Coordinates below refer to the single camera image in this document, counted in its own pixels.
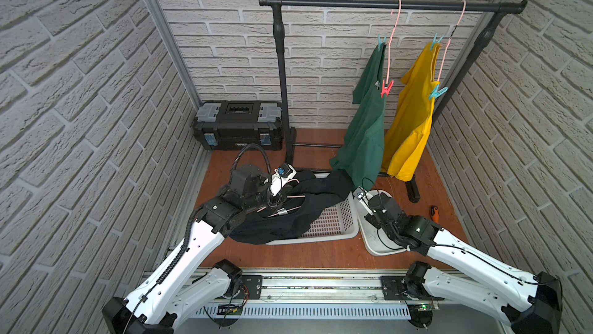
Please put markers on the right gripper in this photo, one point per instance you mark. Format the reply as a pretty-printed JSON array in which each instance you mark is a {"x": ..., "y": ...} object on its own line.
[{"x": 369, "y": 219}]

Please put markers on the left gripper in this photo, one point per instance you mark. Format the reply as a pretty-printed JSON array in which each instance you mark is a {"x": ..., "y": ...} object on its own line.
[{"x": 272, "y": 199}]

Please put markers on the black t-shirt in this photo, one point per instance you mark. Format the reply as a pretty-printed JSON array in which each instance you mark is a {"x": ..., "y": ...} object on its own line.
[{"x": 321, "y": 193}]

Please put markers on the white perforated laundry basket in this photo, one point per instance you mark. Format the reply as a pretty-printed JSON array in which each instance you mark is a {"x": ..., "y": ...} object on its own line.
[{"x": 335, "y": 223}]

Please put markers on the pink hanger of black shirt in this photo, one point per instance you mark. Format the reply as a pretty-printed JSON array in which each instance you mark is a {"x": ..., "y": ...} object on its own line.
[{"x": 290, "y": 205}]

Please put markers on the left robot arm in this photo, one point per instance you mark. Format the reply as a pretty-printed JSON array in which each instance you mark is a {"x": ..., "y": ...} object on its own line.
[{"x": 165, "y": 300}]

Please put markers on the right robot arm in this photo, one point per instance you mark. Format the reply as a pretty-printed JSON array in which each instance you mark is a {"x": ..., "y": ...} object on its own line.
[{"x": 524, "y": 301}]

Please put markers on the pink hanger of green shirt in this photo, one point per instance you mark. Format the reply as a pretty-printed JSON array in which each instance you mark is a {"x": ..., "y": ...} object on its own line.
[{"x": 389, "y": 49}]

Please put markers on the pink hanger of yellow shirt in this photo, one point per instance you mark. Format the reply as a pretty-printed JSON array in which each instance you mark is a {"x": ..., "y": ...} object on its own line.
[{"x": 449, "y": 40}]

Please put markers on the white plastic tray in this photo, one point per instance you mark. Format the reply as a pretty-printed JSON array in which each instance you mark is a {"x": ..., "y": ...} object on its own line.
[{"x": 375, "y": 240}]

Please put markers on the orange black screwdriver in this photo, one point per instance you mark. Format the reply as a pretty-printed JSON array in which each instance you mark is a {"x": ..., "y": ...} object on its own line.
[{"x": 434, "y": 214}]

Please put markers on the green t-shirt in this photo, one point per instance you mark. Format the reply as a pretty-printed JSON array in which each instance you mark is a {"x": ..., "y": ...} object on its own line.
[{"x": 364, "y": 143}]

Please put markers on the yellow t-shirt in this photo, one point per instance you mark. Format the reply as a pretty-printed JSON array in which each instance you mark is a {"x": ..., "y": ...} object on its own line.
[{"x": 408, "y": 135}]

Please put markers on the black toolbox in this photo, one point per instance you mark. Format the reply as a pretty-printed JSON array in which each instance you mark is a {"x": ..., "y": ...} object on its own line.
[{"x": 231, "y": 125}]

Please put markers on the red clothespin green shirt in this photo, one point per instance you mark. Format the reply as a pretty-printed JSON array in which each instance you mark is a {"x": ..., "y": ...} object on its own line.
[{"x": 386, "y": 87}]

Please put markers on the teal clothespin lower yellow shirt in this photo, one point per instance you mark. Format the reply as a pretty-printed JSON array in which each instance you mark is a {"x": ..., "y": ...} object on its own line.
[{"x": 437, "y": 92}]

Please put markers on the teal clothespin yellow shirt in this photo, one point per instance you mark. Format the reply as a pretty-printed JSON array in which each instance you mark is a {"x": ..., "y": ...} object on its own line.
[
  {"x": 436, "y": 40},
  {"x": 437, "y": 92}
]

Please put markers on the teal clothespin upper green shirt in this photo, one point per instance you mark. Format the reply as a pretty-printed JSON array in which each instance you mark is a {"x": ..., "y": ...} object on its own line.
[{"x": 382, "y": 43}]

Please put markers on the teal clothespin upper yellow shirt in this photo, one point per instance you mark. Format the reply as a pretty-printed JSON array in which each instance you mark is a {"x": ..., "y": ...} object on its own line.
[{"x": 436, "y": 40}]

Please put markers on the black clothes rack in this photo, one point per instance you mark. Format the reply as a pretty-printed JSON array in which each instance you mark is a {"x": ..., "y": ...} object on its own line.
[{"x": 499, "y": 10}]

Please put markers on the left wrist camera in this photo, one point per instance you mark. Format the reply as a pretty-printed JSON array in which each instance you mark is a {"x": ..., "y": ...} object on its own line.
[{"x": 282, "y": 175}]

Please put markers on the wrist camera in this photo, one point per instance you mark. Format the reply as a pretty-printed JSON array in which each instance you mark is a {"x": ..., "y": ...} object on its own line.
[
  {"x": 361, "y": 195},
  {"x": 282, "y": 175}
]

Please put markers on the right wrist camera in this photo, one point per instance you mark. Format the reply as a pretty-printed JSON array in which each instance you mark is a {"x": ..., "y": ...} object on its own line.
[{"x": 361, "y": 195}]

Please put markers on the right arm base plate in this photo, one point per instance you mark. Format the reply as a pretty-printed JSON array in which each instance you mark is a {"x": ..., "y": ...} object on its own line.
[{"x": 396, "y": 287}]

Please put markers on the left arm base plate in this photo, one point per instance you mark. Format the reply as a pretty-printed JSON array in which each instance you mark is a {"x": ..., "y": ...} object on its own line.
[{"x": 249, "y": 288}]

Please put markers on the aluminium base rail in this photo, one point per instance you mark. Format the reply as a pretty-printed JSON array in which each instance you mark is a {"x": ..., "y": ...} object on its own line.
[{"x": 322, "y": 295}]

